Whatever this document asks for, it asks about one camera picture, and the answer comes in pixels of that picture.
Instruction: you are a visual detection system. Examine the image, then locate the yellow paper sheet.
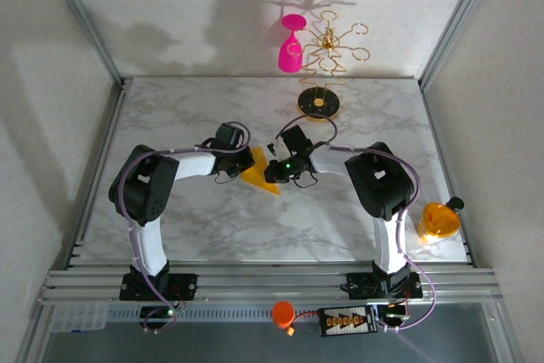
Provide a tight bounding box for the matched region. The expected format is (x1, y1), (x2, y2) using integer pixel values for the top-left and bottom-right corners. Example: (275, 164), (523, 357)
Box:
(239, 146), (282, 197)

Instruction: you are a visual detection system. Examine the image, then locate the pink wine glass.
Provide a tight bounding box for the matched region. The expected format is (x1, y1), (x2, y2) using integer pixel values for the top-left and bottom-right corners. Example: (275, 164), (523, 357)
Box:
(277, 14), (308, 74)

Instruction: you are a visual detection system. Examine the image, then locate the orange cylinder cap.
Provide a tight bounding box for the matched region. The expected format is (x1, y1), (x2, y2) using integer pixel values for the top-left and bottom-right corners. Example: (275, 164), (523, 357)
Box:
(272, 300), (297, 330)

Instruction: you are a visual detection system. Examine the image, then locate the orange wine glass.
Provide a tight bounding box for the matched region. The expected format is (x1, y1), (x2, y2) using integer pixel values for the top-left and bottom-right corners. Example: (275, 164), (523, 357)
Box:
(415, 202), (462, 245)

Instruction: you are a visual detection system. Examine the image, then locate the black power board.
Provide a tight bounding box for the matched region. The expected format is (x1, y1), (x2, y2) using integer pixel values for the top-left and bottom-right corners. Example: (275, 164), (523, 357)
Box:
(317, 304), (379, 337)

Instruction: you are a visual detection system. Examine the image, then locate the clear plastic organizer box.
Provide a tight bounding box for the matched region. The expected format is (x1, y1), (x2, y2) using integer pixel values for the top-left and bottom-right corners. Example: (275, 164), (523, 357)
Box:
(49, 301), (110, 334)

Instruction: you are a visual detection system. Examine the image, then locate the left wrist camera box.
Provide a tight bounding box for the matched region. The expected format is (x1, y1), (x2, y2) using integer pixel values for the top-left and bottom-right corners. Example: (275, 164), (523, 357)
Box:
(212, 122), (250, 151)

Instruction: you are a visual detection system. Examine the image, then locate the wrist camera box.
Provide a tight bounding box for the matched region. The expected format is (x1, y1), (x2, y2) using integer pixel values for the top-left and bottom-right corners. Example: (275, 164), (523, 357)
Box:
(266, 123), (315, 158)
(212, 122), (250, 151)

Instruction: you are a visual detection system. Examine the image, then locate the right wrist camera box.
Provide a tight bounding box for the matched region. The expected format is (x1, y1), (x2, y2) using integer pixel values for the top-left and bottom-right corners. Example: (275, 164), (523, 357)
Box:
(266, 123), (315, 158)

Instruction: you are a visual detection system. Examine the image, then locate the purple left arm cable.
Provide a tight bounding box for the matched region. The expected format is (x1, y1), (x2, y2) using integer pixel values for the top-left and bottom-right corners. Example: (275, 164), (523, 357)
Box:
(117, 121), (252, 335)

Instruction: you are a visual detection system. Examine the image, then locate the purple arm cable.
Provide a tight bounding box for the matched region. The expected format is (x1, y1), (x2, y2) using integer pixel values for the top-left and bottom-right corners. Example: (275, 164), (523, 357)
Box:
(117, 121), (252, 335)
(275, 112), (438, 332)

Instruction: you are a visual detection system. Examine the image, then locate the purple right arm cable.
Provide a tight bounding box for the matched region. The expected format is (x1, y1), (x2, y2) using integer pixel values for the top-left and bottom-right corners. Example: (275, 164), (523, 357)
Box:
(275, 112), (438, 332)

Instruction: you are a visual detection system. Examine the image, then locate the gold wire glass rack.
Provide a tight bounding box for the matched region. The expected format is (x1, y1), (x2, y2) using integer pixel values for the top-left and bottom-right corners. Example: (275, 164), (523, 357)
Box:
(296, 9), (371, 122)

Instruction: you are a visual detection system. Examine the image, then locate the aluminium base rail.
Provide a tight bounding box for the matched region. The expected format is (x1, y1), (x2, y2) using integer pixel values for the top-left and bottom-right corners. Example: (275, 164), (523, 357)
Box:
(37, 267), (507, 307)

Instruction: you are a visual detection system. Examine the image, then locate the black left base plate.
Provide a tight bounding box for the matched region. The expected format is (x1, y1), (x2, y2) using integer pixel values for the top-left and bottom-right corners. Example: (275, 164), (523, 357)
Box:
(118, 271), (199, 303)

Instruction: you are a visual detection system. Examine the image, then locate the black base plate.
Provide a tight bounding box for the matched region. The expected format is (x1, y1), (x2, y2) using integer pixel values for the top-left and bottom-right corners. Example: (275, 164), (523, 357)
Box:
(344, 269), (425, 301)
(118, 271), (199, 303)

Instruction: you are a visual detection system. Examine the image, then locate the aluminium side rail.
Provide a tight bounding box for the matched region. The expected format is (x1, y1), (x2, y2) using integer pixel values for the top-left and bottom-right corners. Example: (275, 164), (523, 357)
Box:
(418, 82), (479, 269)
(63, 80), (133, 269)

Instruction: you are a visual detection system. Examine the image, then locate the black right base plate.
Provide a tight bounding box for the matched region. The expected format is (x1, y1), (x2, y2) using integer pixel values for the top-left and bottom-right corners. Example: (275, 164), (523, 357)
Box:
(344, 269), (425, 301)

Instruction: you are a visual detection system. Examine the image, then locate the grey slotted cable duct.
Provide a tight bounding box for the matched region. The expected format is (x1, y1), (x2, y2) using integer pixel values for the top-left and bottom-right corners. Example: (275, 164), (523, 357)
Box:
(105, 305), (324, 324)

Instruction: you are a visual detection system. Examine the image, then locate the aluminium corner post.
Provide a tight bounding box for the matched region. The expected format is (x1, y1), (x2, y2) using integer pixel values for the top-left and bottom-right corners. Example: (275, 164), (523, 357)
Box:
(418, 0), (498, 90)
(40, 0), (127, 86)

